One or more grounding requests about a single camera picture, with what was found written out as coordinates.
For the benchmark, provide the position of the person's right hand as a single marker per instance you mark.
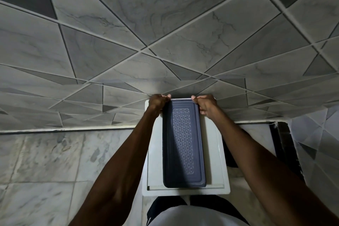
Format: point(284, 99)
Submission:
point(208, 104)

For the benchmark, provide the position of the black corner trim strip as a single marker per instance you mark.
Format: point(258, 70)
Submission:
point(284, 143)

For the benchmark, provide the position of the black shorts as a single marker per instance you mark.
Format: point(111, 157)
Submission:
point(165, 202)

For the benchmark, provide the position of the dark blue patterned tray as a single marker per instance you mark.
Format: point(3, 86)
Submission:
point(184, 143)

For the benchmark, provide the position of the person's left forearm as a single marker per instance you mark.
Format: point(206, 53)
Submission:
point(120, 170)

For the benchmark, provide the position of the person's left hand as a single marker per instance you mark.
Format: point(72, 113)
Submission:
point(155, 102)

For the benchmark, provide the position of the white plastic box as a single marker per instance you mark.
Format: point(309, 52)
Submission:
point(215, 165)

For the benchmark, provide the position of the person's left fingers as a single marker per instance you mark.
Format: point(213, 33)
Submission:
point(164, 97)

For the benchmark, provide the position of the person's right fingers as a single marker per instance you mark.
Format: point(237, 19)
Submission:
point(197, 98)

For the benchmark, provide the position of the white shirt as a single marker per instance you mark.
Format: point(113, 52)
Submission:
point(196, 216)

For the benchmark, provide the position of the person's right forearm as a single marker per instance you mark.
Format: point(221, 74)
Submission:
point(262, 172)

